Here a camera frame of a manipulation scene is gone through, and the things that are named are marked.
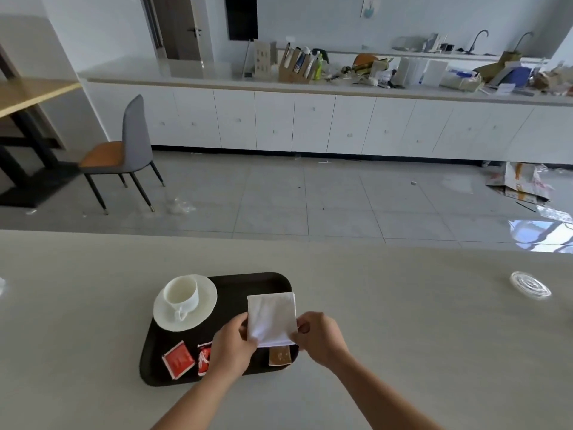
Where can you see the person's left hand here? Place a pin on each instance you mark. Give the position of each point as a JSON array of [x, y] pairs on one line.
[[228, 349]]

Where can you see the person's right hand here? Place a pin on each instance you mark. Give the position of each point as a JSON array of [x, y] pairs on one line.
[[323, 338]]

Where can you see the person's right thumb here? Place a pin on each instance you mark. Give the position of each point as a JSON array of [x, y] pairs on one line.
[[302, 327]]

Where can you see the person's left thumb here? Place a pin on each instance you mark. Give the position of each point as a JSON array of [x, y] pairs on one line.
[[245, 325]]

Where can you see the white napkin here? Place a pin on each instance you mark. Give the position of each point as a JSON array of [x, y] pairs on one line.
[[272, 318]]

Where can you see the person's left forearm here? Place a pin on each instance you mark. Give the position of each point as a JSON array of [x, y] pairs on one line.
[[188, 405]]

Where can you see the person's right forearm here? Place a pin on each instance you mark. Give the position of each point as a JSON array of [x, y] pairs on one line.
[[380, 398]]

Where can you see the dark brown serving tray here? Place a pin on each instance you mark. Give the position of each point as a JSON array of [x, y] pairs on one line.
[[224, 326]]

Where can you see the brown sauce packet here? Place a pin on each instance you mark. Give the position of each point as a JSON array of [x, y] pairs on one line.
[[280, 356]]

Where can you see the white ceramic saucer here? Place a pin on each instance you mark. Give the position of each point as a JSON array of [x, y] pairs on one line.
[[197, 308]]

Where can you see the red sauce packet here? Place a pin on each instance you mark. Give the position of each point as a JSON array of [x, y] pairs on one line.
[[178, 360], [204, 358]]

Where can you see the white ceramic cup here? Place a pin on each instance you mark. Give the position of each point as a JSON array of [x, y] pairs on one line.
[[181, 294]]

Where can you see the crumpled clear plastic wrap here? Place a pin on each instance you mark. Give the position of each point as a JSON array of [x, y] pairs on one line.
[[181, 206]]

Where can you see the white cabinet counter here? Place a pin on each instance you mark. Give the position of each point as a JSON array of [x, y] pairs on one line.
[[331, 116]]

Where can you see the grey chair with orange seat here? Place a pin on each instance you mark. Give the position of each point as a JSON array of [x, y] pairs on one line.
[[121, 152]]

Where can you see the clear plastic lid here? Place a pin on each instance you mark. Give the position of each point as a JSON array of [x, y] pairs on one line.
[[530, 285]]

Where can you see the green bottle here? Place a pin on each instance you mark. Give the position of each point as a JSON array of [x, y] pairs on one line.
[[318, 67]]

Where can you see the wooden organizer box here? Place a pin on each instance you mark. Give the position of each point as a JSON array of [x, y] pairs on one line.
[[295, 66]]

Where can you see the torn cardboard box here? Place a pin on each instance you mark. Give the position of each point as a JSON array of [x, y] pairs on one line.
[[521, 181]]

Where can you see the white house-shaped box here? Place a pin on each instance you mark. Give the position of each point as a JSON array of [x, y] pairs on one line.
[[264, 59]]

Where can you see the orange object on counter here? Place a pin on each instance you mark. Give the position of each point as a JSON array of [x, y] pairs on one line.
[[365, 60]]

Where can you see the white rectangular container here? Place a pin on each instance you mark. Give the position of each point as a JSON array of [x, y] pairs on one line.
[[434, 72]]

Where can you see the wooden table with black legs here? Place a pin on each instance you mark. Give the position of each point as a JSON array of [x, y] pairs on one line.
[[27, 129]]

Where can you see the white tissue box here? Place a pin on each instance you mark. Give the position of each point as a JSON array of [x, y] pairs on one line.
[[461, 79]]

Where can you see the brown door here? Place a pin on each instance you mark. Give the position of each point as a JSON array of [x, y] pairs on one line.
[[179, 26]]

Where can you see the brown paper bag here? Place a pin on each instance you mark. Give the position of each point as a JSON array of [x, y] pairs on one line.
[[508, 62]]

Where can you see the chrome faucet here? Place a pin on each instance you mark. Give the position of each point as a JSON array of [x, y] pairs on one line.
[[478, 40], [523, 40]]

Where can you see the black wall screen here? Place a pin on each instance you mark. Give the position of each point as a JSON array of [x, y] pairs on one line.
[[241, 16]]

